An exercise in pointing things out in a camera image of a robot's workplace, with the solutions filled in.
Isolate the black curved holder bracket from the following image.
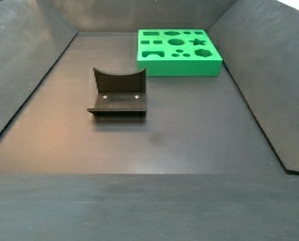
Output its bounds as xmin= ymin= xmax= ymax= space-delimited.
xmin=89 ymin=68 xmax=147 ymax=115

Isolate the green shape sorter block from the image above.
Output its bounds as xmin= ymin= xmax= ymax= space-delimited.
xmin=138 ymin=29 xmax=223 ymax=76

